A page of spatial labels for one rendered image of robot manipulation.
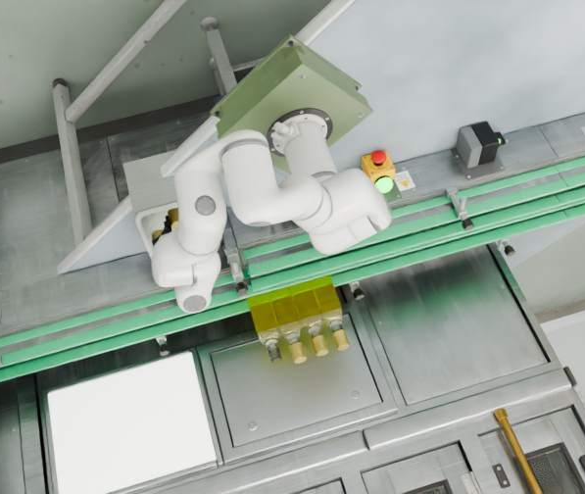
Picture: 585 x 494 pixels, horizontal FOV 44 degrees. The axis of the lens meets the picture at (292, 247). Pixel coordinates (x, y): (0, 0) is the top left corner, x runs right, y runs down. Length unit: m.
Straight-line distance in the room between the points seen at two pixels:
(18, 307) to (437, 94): 1.21
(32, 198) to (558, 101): 1.63
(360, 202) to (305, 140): 0.28
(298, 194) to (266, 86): 0.39
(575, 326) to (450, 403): 3.72
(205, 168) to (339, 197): 0.25
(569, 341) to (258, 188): 4.54
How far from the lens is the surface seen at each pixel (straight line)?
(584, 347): 5.58
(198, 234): 1.28
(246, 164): 1.21
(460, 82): 1.86
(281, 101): 1.55
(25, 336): 2.00
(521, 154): 2.06
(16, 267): 2.37
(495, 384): 2.03
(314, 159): 1.53
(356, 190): 1.32
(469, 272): 2.19
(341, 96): 1.59
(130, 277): 1.97
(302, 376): 1.97
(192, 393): 1.98
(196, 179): 1.28
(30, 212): 2.47
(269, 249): 1.85
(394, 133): 1.90
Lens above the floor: 1.89
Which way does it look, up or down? 32 degrees down
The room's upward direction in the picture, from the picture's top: 161 degrees clockwise
